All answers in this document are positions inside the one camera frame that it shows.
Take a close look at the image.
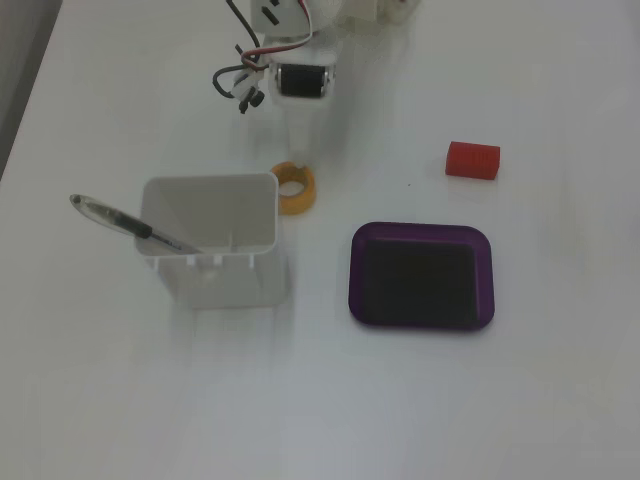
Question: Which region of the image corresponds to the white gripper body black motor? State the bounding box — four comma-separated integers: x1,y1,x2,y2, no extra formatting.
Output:
267,49,337,110

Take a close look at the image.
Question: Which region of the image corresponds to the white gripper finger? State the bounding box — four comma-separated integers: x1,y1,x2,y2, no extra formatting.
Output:
277,106,308,169
305,105,332,169

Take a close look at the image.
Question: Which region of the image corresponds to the yellow tape roll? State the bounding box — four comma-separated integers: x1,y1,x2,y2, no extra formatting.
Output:
270,160,317,217

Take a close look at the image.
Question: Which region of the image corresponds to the white square box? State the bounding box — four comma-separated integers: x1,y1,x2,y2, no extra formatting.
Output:
135,173,290,310

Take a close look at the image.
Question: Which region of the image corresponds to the red ribbed block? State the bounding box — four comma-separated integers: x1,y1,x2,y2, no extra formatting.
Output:
443,140,502,180

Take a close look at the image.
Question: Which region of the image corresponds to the purple tray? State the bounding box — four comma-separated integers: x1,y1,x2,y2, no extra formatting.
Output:
347,221,497,333

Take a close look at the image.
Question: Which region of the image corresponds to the clear ballpoint pen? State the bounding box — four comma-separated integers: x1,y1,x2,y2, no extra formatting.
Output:
68,193,204,255

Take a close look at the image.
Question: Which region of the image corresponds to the red white wire bundle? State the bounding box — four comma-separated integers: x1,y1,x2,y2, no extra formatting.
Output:
234,0,316,76

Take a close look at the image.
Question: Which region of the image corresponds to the black cable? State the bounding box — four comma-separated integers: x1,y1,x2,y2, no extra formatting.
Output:
212,0,267,115

